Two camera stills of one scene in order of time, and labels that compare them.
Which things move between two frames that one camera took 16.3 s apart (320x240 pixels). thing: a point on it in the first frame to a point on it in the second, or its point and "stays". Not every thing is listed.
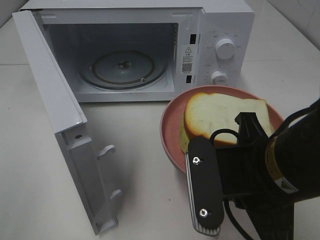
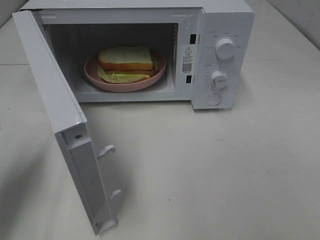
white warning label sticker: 188,59 stays
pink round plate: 170,136 to 91,73
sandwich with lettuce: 206,114 to 126,64
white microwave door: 65,114 stays
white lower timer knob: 218,78 stays
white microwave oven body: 148,51 stays
